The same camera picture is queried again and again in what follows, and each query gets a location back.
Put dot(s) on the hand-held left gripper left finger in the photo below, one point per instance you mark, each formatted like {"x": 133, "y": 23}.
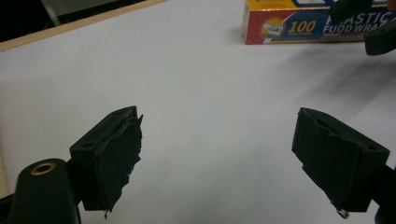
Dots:
{"x": 107, "y": 158}

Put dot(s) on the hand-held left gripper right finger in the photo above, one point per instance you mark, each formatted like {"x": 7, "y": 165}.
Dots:
{"x": 336, "y": 155}

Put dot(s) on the plastic food wrap box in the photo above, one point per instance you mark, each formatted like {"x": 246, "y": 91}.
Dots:
{"x": 299, "y": 26}

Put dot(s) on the metal stand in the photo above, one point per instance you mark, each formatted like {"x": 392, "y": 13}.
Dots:
{"x": 51, "y": 12}

